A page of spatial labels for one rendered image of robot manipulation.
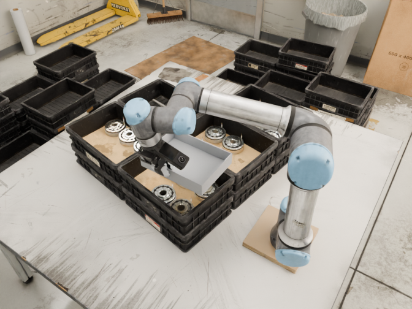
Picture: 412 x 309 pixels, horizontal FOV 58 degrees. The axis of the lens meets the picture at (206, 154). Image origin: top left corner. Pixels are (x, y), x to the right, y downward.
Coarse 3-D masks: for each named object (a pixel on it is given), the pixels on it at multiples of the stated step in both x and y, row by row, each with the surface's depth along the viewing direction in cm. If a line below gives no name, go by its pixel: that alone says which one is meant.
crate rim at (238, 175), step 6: (204, 114) 182; (246, 126) 175; (258, 132) 172; (270, 138) 169; (276, 144) 165; (270, 150) 164; (258, 156) 160; (264, 156) 162; (252, 162) 157; (258, 162) 160; (246, 168) 154; (234, 174) 152; (240, 174) 152
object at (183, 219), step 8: (128, 160) 158; (120, 168) 154; (128, 176) 151; (232, 176) 151; (136, 184) 148; (224, 184) 148; (232, 184) 151; (144, 192) 146; (216, 192) 145; (160, 200) 141; (208, 200) 142; (168, 208) 139; (200, 208) 140; (176, 216) 137; (184, 216) 136; (192, 216) 138
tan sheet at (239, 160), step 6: (204, 132) 187; (198, 138) 184; (204, 138) 184; (216, 144) 181; (246, 150) 178; (252, 150) 178; (234, 156) 174; (240, 156) 174; (246, 156) 174; (252, 156) 174; (234, 162) 171; (240, 162) 171; (246, 162) 171; (228, 168) 169; (234, 168) 169; (240, 168) 169
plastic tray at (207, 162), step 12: (180, 144) 148; (192, 144) 147; (204, 144) 143; (192, 156) 143; (204, 156) 143; (216, 156) 143; (228, 156) 136; (192, 168) 138; (204, 168) 138; (216, 168) 138; (180, 180) 130; (192, 180) 126; (204, 180) 133; (204, 192) 129
